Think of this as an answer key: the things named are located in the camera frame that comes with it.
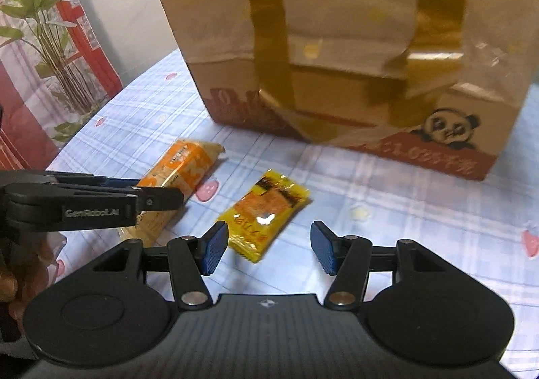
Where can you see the cardboard box with plastic liner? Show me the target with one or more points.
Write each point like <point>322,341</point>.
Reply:
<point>337,25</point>

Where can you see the yellow snack packet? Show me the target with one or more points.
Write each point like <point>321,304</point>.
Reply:
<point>261,210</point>

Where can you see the red floral curtain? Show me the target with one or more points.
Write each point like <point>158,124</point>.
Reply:
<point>42,46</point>

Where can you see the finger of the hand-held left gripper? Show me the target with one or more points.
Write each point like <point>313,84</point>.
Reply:
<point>162,199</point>

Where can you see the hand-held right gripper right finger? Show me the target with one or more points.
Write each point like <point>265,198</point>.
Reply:
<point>322,246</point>

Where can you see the checked tablecloth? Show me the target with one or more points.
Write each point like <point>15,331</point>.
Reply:
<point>421,215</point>

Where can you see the orange white snack packet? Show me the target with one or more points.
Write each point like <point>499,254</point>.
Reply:
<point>181,168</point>

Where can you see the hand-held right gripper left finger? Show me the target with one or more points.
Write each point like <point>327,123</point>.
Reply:
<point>217,246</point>

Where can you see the person's left hand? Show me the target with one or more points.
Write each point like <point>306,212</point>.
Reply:
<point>8,286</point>

